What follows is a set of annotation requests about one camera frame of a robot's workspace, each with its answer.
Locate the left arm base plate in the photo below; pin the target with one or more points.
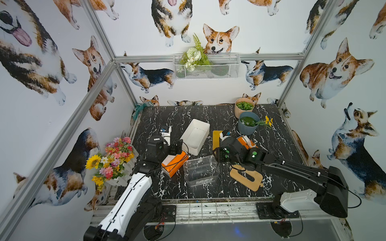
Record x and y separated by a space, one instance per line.
166 214

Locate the clear plastic tissue box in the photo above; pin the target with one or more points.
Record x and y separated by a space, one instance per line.
201 171

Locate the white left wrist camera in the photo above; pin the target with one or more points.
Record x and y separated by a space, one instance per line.
166 133

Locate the yellow artificial flower sprig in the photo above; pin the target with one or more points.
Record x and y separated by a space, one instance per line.
267 122

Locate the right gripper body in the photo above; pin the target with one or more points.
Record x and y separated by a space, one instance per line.
219 153

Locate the yellow wooden slotted lid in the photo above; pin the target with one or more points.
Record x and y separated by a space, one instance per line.
216 139

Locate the orange tissue pack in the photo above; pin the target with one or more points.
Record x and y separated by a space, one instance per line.
246 142
171 164

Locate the white wire wall basket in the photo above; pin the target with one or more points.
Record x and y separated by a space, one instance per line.
223 66

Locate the white flowers with fern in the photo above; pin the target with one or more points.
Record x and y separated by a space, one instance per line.
195 58

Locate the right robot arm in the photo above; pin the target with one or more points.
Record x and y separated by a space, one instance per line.
329 186

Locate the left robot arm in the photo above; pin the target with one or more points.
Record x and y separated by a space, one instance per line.
132 212

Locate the light wooden slotted lid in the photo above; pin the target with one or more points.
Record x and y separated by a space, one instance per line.
250 179

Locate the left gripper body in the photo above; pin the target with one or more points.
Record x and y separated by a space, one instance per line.
174 146

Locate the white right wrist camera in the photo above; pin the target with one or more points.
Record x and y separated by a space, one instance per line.
225 134

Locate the blue-grey plant pot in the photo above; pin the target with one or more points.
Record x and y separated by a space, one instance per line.
247 123

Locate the white rectangular tissue box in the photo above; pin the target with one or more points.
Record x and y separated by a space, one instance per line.
195 136

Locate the green cloth at corner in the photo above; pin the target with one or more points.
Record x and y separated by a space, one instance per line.
139 108

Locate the colourful flower bouquet planter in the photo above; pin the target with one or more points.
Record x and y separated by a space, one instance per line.
114 167

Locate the pink plant pot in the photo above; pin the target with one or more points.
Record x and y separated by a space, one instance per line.
243 105

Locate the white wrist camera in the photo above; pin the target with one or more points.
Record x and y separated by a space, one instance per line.
225 134
166 133

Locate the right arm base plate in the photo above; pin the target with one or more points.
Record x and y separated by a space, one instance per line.
267 211

